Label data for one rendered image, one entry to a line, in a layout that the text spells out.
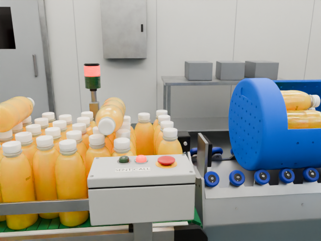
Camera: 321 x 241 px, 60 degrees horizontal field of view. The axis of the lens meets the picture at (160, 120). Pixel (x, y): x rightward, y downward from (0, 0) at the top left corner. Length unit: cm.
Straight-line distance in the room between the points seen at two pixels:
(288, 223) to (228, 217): 18
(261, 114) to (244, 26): 372
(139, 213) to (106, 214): 6
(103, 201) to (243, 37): 407
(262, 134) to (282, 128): 5
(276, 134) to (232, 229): 30
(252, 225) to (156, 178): 45
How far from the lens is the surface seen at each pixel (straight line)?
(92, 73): 115
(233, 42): 441
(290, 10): 475
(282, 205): 92
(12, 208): 76
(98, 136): 71
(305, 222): 97
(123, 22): 399
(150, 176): 52
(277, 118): 79
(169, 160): 55
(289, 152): 84
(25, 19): 444
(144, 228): 62
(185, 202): 56
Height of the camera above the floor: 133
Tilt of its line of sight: 15 degrees down
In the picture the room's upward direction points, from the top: straight up
